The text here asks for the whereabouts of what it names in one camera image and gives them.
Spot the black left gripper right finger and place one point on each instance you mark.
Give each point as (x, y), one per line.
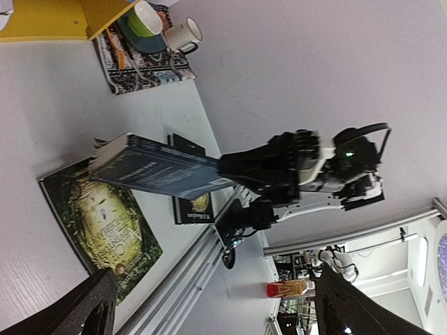
(340, 306)

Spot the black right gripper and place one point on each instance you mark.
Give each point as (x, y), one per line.
(273, 170)

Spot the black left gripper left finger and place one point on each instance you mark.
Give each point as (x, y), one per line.
(89, 308)

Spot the dark green forest book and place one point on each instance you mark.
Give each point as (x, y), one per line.
(103, 223)

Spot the Nineteen Eighty-Four book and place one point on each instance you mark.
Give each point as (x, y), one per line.
(149, 166)

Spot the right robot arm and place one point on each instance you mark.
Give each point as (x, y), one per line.
(301, 173)

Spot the red orange bottle background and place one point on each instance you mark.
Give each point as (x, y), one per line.
(289, 289)

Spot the black Moon and Sixpence book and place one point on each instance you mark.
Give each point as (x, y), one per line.
(199, 211)

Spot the white mug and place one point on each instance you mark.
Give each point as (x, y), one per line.
(184, 37)

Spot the patterned cloth mat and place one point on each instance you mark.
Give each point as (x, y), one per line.
(127, 70)

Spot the green white bowl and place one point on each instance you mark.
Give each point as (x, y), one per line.
(144, 21)

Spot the yellow pink blue bookshelf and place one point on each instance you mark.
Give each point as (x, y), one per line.
(25, 21)

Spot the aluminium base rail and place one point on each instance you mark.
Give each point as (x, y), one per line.
(200, 296)

